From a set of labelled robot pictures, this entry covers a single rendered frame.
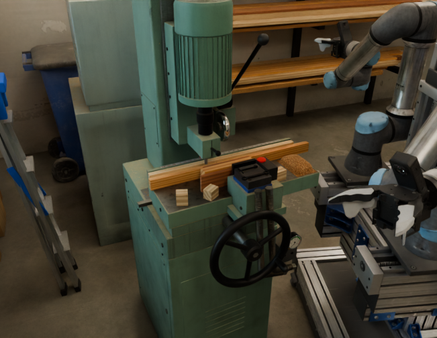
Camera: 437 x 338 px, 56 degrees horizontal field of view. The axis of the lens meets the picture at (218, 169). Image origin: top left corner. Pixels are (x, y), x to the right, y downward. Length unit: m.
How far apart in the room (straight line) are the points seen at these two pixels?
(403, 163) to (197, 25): 0.69
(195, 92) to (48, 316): 1.49
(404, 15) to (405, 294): 0.93
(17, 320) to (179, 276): 1.11
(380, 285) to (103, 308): 1.42
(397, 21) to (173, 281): 1.19
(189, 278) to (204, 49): 0.80
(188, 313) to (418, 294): 0.81
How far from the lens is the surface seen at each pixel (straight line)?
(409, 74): 1.72
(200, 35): 1.22
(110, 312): 2.27
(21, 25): 3.57
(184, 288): 1.54
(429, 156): 1.09
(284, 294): 2.30
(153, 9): 1.43
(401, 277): 1.42
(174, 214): 1.32
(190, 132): 1.46
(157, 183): 1.42
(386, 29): 1.61
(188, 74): 1.27
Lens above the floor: 1.67
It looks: 30 degrees down
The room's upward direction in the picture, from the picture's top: straight up
